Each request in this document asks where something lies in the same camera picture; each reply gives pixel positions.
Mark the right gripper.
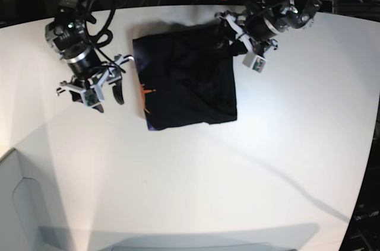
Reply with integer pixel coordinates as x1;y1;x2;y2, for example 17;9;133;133
56;46;134;113

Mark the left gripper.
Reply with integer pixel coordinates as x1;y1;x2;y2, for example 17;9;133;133
215;10;280;56

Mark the black T-shirt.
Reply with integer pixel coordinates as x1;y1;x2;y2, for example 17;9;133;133
132;25;238;131

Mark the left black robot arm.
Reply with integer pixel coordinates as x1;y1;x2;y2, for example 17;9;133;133
216;0;324;56

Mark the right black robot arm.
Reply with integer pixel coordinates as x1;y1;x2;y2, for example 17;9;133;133
45;0;133;113

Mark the white plastic bin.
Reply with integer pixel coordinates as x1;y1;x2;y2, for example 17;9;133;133
1;149;57;250

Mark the black equipment at right edge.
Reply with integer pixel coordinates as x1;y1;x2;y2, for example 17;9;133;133
340;138;379;250

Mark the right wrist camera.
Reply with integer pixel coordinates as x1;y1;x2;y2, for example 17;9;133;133
80;89;102;108

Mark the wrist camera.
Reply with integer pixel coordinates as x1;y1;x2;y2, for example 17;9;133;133
80;89;102;108
243;52;267;73

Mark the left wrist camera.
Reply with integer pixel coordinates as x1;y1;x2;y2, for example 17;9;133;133
243;52;267;73

